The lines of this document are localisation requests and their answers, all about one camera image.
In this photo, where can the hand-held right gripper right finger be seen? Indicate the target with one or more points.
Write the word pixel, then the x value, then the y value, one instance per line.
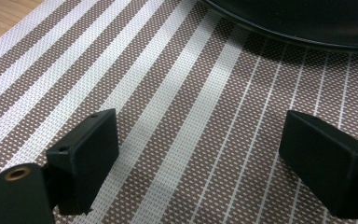
pixel 326 168

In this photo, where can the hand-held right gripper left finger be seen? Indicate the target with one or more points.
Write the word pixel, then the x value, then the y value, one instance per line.
pixel 84 161

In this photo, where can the striped woven placemat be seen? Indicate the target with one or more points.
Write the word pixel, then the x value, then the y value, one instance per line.
pixel 180 102

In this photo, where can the black round pan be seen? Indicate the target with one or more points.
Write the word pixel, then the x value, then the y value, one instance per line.
pixel 298 21

